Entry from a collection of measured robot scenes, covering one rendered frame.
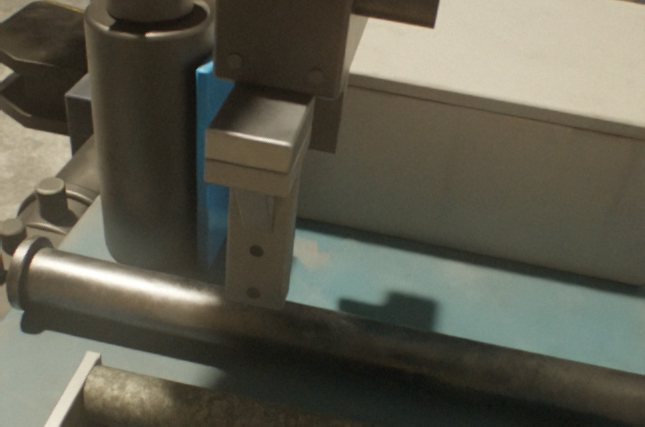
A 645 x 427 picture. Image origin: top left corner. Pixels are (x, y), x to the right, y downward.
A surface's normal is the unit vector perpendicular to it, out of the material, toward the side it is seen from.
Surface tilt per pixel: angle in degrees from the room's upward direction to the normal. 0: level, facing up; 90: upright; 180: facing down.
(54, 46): 0
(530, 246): 90
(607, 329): 0
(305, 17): 90
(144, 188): 90
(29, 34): 0
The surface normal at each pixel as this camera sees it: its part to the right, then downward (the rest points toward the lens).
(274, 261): -0.19, 0.56
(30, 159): 0.09, -0.81
